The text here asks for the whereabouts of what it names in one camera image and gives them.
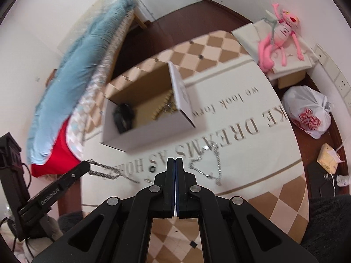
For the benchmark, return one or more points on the red cloth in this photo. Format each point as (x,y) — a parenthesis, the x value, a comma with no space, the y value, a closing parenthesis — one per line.
(59,153)

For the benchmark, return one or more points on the wooden bed leg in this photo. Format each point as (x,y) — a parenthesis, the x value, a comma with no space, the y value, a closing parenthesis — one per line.
(140,19)

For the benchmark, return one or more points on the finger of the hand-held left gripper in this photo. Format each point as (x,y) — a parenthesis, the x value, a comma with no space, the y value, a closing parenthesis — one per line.
(75,173)

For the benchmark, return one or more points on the wall socket panel row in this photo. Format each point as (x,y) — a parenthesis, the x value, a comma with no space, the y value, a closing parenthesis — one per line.
(336,72)

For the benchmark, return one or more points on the brown cardboard box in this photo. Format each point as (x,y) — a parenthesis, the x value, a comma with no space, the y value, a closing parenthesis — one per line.
(292,80)

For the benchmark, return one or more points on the black item in box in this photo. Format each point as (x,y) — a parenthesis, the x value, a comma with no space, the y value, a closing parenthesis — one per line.
(124,116)

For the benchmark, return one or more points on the yellow tissue box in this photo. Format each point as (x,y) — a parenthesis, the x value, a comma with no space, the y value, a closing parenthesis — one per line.
(327,159)

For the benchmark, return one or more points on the checkered printed rug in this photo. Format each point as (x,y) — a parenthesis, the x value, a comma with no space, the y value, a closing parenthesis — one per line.
(246,120)

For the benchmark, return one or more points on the pink plush toy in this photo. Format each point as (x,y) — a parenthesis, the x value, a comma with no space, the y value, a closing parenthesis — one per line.
(279,35)

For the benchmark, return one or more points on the black flat stand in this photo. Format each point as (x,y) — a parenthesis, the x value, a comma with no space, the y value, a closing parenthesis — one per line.
(319,180)

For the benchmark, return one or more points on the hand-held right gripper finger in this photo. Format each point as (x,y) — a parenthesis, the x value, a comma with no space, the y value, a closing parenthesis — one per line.
(172,175)
(178,175)

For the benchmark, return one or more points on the white cardboard box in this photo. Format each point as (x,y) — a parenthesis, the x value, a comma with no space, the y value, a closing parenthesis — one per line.
(153,126)

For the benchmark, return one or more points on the white cloth-covered box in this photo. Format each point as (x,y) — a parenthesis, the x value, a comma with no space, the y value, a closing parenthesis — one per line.
(252,37)

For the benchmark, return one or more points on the dark fuzzy cloth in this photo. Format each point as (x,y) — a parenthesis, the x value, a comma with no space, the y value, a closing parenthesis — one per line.
(327,222)
(70,222)

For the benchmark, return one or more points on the white plastic bag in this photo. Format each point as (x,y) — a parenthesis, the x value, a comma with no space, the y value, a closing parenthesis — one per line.
(304,104)

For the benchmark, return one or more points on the blue fuzzy blanket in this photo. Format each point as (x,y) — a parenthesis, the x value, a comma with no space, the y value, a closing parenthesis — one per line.
(82,60)

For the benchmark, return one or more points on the patterned quilted mattress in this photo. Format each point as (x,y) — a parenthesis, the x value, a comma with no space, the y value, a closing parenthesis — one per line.
(102,68)

